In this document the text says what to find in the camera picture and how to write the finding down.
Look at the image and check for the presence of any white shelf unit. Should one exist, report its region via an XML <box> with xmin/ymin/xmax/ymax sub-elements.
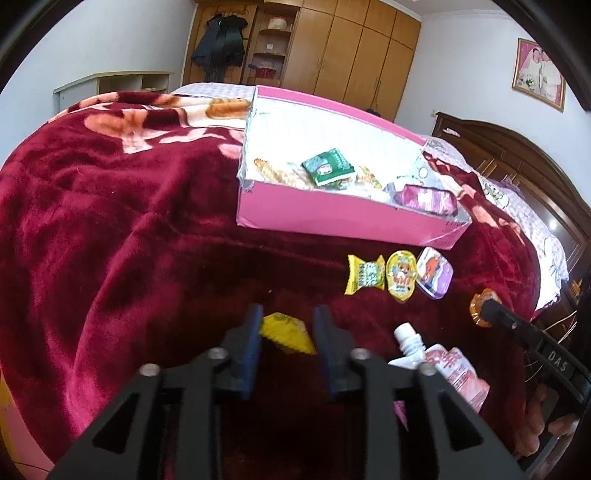
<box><xmin>53</xmin><ymin>71</ymin><xmax>175</xmax><ymax>114</ymax></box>

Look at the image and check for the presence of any pink cardboard box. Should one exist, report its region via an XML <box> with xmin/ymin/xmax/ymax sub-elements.
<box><xmin>235</xmin><ymin>84</ymin><xmax>472</xmax><ymax>251</ymax></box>

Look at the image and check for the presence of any orange yellow snack packet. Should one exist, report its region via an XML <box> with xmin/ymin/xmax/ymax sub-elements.
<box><xmin>356</xmin><ymin>166</ymin><xmax>386</xmax><ymax>189</ymax></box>

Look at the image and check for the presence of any yellow green snack packet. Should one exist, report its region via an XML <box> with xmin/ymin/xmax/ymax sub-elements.
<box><xmin>344</xmin><ymin>254</ymin><xmax>386</xmax><ymax>296</ymax></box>

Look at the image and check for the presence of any pink drink pouch white cap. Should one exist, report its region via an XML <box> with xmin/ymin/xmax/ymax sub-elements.
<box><xmin>388</xmin><ymin>323</ymin><xmax>490</xmax><ymax>432</ymax></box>

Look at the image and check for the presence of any dark wooden headboard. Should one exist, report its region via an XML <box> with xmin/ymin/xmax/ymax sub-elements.
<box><xmin>431</xmin><ymin>111</ymin><xmax>591</xmax><ymax>324</ymax></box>

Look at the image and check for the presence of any red floral blanket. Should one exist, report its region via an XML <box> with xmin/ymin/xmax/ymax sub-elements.
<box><xmin>0</xmin><ymin>90</ymin><xmax>541</xmax><ymax>480</ymax></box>

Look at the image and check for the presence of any wooden wardrobe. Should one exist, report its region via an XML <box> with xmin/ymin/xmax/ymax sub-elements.
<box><xmin>182</xmin><ymin>0</ymin><xmax>423</xmax><ymax>123</ymax></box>

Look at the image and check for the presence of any framed wall photo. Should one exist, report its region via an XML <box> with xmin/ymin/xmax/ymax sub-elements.
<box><xmin>512</xmin><ymin>38</ymin><xmax>566</xmax><ymax>112</ymax></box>

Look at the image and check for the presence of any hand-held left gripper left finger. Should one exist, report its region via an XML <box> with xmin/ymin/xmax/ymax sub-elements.
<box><xmin>46</xmin><ymin>304</ymin><xmax>264</xmax><ymax>480</ymax></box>

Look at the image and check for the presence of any pink packet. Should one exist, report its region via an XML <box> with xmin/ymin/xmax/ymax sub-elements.
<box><xmin>399</xmin><ymin>183</ymin><xmax>459</xmax><ymax>217</ymax></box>

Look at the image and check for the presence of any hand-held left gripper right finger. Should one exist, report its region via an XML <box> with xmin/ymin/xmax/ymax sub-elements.
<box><xmin>313</xmin><ymin>305</ymin><xmax>522</xmax><ymax>480</ymax></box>

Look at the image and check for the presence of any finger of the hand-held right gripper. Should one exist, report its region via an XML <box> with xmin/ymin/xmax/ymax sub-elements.
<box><xmin>482</xmin><ymin>299</ymin><xmax>546</xmax><ymax>344</ymax></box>

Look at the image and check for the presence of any plain yellow snack packet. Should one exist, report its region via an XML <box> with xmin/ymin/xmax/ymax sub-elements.
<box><xmin>259</xmin><ymin>313</ymin><xmax>317</xmax><ymax>355</ymax></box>

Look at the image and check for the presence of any person's right hand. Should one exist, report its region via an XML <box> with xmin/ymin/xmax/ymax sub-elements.
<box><xmin>517</xmin><ymin>385</ymin><xmax>580</xmax><ymax>455</ymax></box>

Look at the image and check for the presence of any black jacket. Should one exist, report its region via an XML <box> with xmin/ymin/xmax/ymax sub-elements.
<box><xmin>191</xmin><ymin>14</ymin><xmax>245</xmax><ymax>81</ymax></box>

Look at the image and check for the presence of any purple jelly cup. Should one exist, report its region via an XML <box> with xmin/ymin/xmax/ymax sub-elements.
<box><xmin>416</xmin><ymin>247</ymin><xmax>454</xmax><ymax>300</ymax></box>

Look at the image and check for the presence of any orange jelly cup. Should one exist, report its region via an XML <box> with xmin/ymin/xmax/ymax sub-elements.
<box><xmin>469</xmin><ymin>288</ymin><xmax>497</xmax><ymax>328</ymax></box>

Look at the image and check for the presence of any yellow jelly cup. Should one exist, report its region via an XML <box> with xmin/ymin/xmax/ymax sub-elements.
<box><xmin>385</xmin><ymin>249</ymin><xmax>419</xmax><ymax>303</ymax></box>

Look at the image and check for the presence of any beige biscuit packet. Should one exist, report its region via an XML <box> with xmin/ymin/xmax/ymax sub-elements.
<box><xmin>254</xmin><ymin>158</ymin><xmax>308</xmax><ymax>188</ymax></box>

